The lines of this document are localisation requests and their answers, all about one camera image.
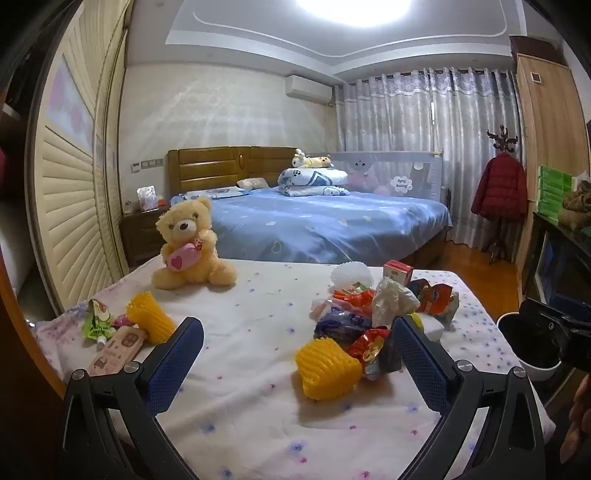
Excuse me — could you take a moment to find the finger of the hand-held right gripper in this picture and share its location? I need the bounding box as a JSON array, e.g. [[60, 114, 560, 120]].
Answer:
[[519, 299, 570, 343]]

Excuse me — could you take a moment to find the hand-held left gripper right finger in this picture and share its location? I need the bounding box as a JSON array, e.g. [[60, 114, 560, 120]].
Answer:
[[392, 316, 548, 480]]

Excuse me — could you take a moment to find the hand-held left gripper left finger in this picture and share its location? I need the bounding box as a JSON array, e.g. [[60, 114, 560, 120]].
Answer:
[[59, 316, 205, 480]]

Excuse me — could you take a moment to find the black waste bin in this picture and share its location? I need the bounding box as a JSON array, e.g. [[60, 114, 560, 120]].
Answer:
[[498, 311, 566, 381]]

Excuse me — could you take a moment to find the white foam piece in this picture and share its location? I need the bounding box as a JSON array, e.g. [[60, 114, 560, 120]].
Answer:
[[422, 316, 455, 342]]

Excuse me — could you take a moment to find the red snack wrapper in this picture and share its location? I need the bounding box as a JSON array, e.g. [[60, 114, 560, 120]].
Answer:
[[346, 329, 393, 379]]

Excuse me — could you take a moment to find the white paper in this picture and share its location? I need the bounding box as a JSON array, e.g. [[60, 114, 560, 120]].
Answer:
[[372, 277, 421, 328]]

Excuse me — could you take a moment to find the blue purple snack bag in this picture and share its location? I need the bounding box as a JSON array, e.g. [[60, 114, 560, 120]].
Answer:
[[314, 309, 375, 344]]

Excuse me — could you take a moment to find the orange snack wrapper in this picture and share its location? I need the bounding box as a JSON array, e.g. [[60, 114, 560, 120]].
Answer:
[[332, 286, 377, 308]]

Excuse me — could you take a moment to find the small red white carton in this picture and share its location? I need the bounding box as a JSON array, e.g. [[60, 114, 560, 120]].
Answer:
[[383, 260, 414, 286]]

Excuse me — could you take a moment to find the yellow foam fruit net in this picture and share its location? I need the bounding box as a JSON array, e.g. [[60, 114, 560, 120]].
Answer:
[[126, 292, 177, 346], [295, 337, 363, 401]]

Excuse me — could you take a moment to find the white printed wrapper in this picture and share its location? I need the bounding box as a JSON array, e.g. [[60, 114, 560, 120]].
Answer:
[[310, 298, 345, 321]]

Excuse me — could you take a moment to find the white foam fruit net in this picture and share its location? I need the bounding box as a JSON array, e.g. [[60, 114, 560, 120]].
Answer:
[[331, 261, 374, 292]]

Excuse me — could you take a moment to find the person's right hand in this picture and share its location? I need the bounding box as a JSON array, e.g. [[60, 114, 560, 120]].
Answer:
[[561, 378, 591, 462]]

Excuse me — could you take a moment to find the dark glass-front cabinet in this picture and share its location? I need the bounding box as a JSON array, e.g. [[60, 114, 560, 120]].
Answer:
[[524, 211, 591, 319]]

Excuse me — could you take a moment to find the pink printed carton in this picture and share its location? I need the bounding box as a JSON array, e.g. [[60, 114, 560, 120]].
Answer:
[[87, 325, 147, 377]]

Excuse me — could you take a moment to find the green snack wrapper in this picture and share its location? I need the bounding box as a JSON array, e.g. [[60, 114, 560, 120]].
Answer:
[[82, 299, 115, 347]]

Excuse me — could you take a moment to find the white floral bed sheet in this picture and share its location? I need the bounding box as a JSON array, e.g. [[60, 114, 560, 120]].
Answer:
[[34, 258, 557, 480]]

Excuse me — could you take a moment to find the brown fuzzy cloth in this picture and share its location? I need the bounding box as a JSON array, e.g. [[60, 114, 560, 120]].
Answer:
[[561, 179, 591, 229]]

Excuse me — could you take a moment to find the stack of green packets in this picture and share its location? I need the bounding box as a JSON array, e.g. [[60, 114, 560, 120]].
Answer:
[[538, 165, 575, 227]]

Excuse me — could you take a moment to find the wooden nightstand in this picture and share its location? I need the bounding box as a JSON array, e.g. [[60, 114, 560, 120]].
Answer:
[[120, 210, 171, 268]]

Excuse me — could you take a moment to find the red padded jacket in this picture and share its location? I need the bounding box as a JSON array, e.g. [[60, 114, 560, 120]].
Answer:
[[471, 153, 528, 222]]

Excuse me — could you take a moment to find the yellow teddy bear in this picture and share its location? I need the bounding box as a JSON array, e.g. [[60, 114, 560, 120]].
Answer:
[[152, 196, 238, 291]]

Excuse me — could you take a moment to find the blue printed pillow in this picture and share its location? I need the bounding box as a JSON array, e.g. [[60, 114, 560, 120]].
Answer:
[[172, 187, 250, 206]]

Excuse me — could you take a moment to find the bed with blue sheet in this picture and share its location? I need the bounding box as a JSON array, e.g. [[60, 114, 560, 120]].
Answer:
[[171, 187, 453, 266]]

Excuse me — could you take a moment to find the wooden coat rack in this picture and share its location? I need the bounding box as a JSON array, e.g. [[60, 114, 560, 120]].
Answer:
[[486, 126, 520, 265]]

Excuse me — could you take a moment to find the tall wooden cabinet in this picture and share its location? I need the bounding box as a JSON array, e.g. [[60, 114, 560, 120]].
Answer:
[[510, 34, 591, 278]]

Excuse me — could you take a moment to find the pink plush toy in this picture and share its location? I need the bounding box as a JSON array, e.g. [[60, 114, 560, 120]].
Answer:
[[347, 168, 393, 195]]

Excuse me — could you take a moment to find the wooden headboard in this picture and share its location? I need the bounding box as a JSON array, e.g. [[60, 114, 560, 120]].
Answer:
[[167, 146, 303, 199]]

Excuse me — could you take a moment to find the cream louvred wardrobe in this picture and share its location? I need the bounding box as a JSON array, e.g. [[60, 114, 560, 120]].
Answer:
[[25, 0, 132, 315]]

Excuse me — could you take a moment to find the folded printed blanket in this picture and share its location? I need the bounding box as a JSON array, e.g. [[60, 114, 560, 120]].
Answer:
[[277, 167, 351, 197]]

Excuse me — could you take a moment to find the yellow plush toy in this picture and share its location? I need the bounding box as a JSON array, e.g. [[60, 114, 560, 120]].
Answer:
[[291, 148, 332, 169]]

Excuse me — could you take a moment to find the grey patterned curtain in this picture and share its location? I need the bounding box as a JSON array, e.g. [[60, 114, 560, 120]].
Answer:
[[335, 67, 525, 245]]

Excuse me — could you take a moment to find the white air conditioner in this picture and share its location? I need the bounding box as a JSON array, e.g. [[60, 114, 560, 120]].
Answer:
[[285, 75, 333, 103]]

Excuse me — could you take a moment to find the ceiling light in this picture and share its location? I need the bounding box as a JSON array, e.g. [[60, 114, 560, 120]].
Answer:
[[295, 0, 414, 24]]

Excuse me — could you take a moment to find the grey bed guard rail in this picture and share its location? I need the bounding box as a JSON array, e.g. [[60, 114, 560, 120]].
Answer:
[[330, 150, 444, 201]]

